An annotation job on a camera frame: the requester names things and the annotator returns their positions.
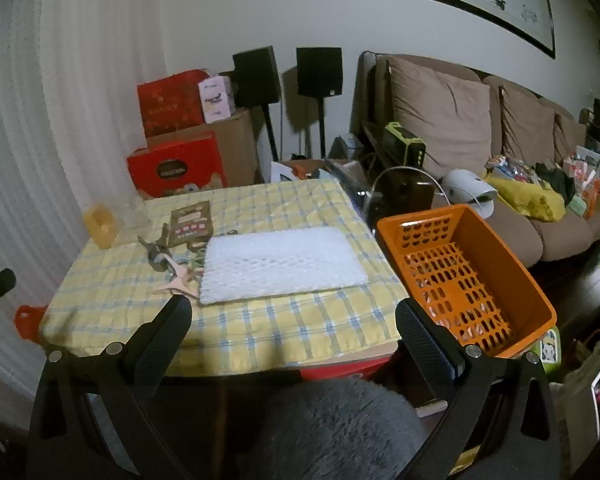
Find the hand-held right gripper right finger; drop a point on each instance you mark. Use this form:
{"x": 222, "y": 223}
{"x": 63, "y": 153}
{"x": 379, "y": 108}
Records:
{"x": 412, "y": 325}

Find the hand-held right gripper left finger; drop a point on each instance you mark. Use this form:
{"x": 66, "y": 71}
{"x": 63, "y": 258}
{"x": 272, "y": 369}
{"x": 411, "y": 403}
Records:
{"x": 174, "y": 317}

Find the pink plastic clip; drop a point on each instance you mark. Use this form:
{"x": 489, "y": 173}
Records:
{"x": 177, "y": 280}

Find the light blue plastic clip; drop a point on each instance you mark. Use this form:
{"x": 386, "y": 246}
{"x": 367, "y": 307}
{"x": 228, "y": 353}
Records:
{"x": 180, "y": 264}

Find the metal clip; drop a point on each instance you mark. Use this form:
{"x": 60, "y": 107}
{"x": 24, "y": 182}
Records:
{"x": 159, "y": 261}
{"x": 150, "y": 246}

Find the brown card packet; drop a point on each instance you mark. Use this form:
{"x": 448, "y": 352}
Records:
{"x": 192, "y": 222}

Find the orange plastic basket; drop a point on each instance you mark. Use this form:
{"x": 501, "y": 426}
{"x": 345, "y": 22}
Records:
{"x": 520, "y": 280}

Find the white foam net sheet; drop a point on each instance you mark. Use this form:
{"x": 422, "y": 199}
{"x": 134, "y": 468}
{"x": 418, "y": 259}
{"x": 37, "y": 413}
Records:
{"x": 280, "y": 265}

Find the red storage box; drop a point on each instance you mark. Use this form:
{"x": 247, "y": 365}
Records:
{"x": 350, "y": 367}

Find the clear plastic container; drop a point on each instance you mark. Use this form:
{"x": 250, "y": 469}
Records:
{"x": 130, "y": 215}

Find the orange translucent container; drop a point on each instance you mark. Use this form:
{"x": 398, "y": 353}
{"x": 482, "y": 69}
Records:
{"x": 100, "y": 227}

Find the dark brown wooden box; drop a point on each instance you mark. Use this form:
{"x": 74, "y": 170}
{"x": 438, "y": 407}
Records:
{"x": 405, "y": 192}

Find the brown sofa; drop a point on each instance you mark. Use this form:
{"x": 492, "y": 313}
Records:
{"x": 520, "y": 240}

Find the grey fleece trouser leg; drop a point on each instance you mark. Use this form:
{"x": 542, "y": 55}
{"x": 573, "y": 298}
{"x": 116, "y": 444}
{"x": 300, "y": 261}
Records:
{"x": 330, "y": 435}

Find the green lunch box with sticker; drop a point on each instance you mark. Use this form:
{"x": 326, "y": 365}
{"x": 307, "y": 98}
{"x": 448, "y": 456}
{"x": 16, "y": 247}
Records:
{"x": 550, "y": 352}

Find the white domed lamp device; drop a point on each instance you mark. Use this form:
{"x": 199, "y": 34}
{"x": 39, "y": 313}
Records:
{"x": 465, "y": 185}

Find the yellow checked tablecloth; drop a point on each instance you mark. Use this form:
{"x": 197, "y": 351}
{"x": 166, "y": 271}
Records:
{"x": 280, "y": 205}

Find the red box with oval label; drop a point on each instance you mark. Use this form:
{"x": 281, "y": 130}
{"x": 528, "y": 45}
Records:
{"x": 190, "y": 160}

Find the white curtain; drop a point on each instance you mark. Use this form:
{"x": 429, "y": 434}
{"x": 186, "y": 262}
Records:
{"x": 55, "y": 135}

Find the yellow cloth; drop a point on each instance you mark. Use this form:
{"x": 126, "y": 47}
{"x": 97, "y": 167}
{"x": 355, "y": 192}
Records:
{"x": 525, "y": 200}

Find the glossy paper bag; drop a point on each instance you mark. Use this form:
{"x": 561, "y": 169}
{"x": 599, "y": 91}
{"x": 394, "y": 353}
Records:
{"x": 575, "y": 390}

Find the brown cardboard box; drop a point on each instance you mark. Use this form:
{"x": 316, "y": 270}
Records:
{"x": 240, "y": 150}

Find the green black portable radio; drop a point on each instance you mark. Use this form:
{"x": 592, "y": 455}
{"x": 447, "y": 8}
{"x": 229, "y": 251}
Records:
{"x": 405, "y": 145}

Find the white picture box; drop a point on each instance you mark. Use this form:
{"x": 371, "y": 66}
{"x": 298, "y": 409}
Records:
{"x": 285, "y": 172}

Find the pile of snack packets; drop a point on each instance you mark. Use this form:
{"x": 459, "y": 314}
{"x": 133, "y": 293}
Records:
{"x": 510, "y": 167}

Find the dark green cloth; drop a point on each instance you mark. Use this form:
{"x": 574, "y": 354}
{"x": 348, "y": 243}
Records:
{"x": 555, "y": 180}

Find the large beige sofa cushion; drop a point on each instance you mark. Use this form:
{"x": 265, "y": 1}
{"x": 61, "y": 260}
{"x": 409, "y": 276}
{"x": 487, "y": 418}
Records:
{"x": 440, "y": 120}

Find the red patterned gift box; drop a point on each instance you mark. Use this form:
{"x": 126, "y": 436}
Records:
{"x": 170, "y": 105}

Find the orange white gift bag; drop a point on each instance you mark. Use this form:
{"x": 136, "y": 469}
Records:
{"x": 587, "y": 190}

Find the small white printed box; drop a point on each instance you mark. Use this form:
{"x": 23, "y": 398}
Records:
{"x": 215, "y": 100}

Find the black speaker on stand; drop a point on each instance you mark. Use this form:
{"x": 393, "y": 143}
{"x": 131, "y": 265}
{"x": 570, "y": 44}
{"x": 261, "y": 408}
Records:
{"x": 255, "y": 77}
{"x": 319, "y": 72}

